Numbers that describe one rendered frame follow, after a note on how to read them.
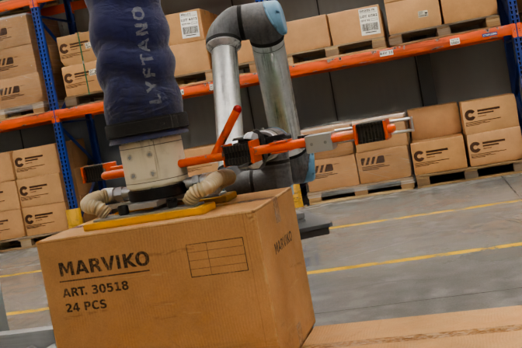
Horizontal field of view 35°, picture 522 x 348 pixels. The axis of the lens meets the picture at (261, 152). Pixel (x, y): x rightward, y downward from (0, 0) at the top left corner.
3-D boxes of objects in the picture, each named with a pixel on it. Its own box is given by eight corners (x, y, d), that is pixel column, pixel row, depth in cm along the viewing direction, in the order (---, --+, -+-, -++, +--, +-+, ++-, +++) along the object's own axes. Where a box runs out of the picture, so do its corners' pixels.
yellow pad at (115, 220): (83, 232, 214) (79, 214, 214) (100, 225, 224) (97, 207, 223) (203, 214, 205) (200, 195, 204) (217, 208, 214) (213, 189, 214)
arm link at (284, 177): (259, 201, 252) (254, 161, 252) (296, 196, 251) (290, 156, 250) (255, 205, 243) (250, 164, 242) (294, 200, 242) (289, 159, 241)
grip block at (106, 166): (82, 183, 253) (79, 168, 253) (95, 180, 261) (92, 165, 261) (107, 179, 251) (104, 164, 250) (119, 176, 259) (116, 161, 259)
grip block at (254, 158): (223, 168, 212) (218, 146, 212) (234, 164, 222) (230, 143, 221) (253, 163, 210) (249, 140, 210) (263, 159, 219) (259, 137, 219)
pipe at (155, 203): (84, 217, 216) (80, 196, 216) (124, 202, 240) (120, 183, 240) (203, 199, 206) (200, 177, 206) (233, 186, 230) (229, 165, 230)
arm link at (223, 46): (200, 3, 268) (211, 198, 242) (238, -2, 266) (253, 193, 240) (207, 22, 278) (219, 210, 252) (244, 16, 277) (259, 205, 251)
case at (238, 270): (64, 391, 214) (35, 241, 212) (127, 342, 252) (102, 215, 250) (284, 371, 198) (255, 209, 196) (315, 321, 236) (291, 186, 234)
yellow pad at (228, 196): (115, 219, 232) (111, 202, 232) (130, 213, 242) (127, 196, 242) (227, 203, 223) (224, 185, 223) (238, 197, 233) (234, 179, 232)
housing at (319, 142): (306, 154, 208) (303, 137, 207) (311, 151, 214) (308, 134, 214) (333, 150, 206) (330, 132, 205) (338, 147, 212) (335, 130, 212)
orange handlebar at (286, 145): (64, 189, 227) (61, 176, 227) (112, 175, 256) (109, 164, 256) (395, 135, 201) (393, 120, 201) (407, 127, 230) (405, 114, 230)
